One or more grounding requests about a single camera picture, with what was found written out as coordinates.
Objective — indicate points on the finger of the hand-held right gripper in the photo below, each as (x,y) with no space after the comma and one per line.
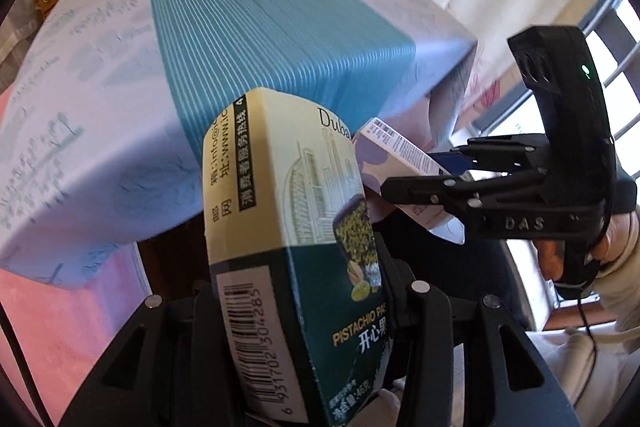
(430,192)
(452,159)

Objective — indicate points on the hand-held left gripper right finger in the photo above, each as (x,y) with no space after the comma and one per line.
(435,347)

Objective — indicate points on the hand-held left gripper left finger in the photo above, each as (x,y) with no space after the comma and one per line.
(150,357)

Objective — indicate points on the white and purple carton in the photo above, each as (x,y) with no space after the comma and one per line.
(395,147)

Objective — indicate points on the cream and green pistachio box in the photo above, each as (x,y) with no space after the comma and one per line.
(290,207)

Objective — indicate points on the person's right forearm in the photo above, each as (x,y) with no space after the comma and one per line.
(622,292)

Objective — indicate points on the person's right hand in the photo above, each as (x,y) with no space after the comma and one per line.
(550,257)

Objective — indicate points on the pink sheet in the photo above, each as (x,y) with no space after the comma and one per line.
(55,327)

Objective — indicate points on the cream clothing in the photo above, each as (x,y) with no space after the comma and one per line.
(585,377)

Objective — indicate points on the white lace furniture cover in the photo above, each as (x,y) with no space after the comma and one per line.
(15,32)

